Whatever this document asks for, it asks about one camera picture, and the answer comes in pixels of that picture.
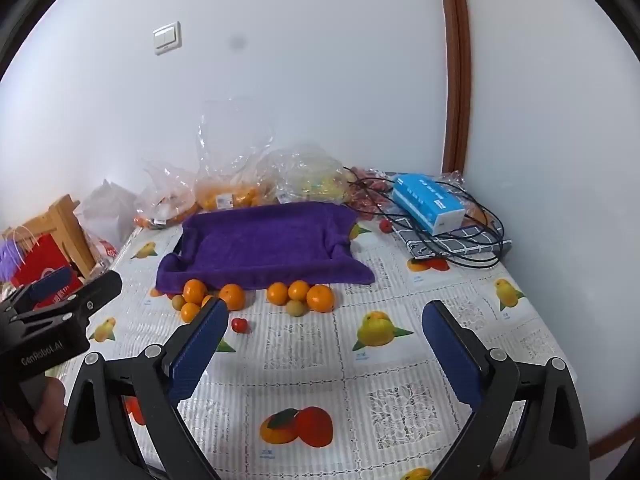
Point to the orange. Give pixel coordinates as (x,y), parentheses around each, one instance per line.
(195,291)
(298,290)
(277,292)
(320,298)
(206,301)
(190,312)
(231,296)

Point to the white wall light switch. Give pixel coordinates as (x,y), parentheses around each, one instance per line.
(166,38)

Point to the person's left hand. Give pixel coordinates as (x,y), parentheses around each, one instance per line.
(52,410)

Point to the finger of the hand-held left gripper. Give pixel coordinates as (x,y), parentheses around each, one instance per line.
(50,284)
(97,292)

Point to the clear bag of oranges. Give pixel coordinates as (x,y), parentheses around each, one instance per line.
(235,195)

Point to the clear plastic bag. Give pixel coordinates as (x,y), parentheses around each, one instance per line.
(457,177)

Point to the brown wooden door frame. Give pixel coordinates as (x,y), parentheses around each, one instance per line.
(457,60)

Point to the clear bag of red fruit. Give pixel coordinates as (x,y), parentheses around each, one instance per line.
(365,195)

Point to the clear bag of yellow fruit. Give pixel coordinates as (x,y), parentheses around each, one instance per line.
(312,180)

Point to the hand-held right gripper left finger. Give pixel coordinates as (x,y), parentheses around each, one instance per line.
(200,350)

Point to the red paper bag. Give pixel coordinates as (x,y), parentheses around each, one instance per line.
(37,260)

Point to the white plastic bag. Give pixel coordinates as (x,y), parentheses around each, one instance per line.
(107,210)

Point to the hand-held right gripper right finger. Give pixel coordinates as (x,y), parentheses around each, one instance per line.
(450,355)

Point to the red cherry tomato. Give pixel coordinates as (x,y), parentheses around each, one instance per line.
(385,225)
(240,325)

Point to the grey checked cloth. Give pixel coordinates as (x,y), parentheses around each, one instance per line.
(470,237)

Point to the small green fruit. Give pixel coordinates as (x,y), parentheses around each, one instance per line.
(296,308)
(178,303)

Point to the blue tissue box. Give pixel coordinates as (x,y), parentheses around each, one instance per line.
(425,200)

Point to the purple towel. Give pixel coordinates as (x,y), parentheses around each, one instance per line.
(260,245)

